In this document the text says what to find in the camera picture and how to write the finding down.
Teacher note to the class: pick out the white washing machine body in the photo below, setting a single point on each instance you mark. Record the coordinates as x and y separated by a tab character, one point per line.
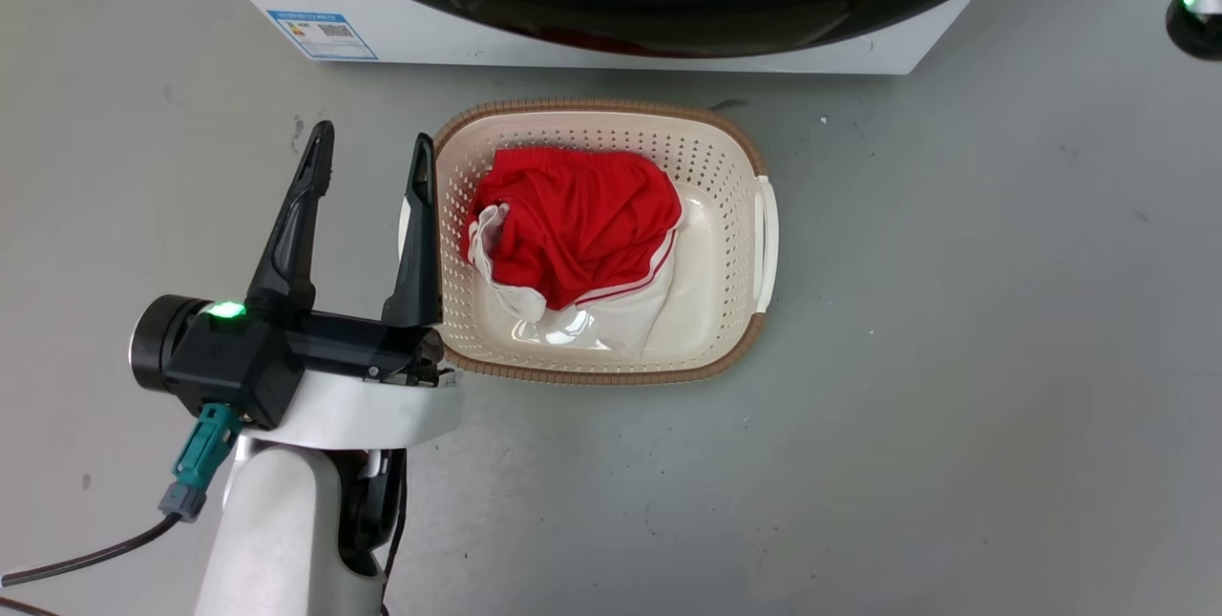
430	29

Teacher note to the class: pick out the blue white energy label sticker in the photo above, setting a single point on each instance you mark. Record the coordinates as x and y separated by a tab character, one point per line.
325	35

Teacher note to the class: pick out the beige perforated laundry basket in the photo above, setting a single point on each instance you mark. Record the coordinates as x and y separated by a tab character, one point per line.
721	215

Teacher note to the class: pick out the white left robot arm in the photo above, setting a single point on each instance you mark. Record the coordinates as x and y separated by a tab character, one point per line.
277	530

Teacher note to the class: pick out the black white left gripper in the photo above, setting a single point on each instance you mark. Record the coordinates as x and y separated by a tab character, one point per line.
239	363

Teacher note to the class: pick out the red sports garment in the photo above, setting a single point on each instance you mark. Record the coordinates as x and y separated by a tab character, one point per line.
573	220

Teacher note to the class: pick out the white garment with red stripe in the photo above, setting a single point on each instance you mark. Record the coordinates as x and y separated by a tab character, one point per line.
621	315

